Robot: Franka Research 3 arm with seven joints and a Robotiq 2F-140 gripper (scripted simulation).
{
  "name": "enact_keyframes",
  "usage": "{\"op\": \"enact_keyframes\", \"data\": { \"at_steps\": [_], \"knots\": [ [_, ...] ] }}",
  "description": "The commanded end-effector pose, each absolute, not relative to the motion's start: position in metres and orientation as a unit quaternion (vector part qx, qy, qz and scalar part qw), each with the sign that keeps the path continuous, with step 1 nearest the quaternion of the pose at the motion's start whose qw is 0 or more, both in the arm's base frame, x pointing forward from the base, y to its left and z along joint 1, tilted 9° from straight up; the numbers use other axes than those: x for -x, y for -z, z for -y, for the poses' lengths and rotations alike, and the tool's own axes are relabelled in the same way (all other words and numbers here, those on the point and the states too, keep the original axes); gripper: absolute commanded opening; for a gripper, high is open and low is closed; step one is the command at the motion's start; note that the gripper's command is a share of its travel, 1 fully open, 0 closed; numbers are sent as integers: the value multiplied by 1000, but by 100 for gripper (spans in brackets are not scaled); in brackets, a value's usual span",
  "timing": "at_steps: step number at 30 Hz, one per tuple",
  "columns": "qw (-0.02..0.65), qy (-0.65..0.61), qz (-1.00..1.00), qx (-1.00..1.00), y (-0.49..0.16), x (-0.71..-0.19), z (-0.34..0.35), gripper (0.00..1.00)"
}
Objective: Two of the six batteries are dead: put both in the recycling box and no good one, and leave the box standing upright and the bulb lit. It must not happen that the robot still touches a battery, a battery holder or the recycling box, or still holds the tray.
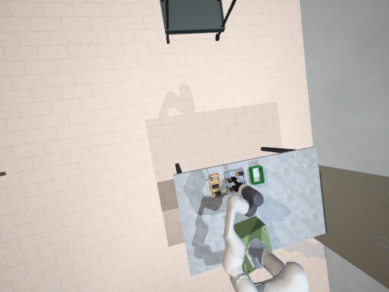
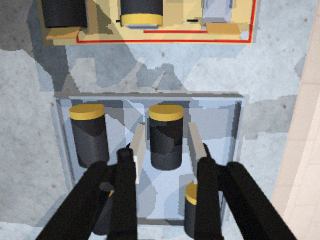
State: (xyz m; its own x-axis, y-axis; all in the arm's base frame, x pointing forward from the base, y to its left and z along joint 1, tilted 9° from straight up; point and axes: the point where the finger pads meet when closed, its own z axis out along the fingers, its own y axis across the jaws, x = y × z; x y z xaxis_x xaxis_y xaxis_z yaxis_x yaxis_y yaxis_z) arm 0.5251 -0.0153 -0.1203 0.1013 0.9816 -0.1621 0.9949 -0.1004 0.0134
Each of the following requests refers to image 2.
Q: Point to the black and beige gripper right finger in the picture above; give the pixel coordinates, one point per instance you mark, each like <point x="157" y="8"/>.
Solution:
<point x="255" y="216"/>

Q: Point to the black battery with gold top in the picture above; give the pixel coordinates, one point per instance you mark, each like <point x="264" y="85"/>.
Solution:
<point x="142" y="12"/>
<point x="102" y="226"/>
<point x="64" y="13"/>
<point x="90" y="133"/>
<point x="189" y="211"/>
<point x="166" y="136"/>

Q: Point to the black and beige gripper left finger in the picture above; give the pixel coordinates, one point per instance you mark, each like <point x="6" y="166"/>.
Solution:
<point x="78" y="214"/>

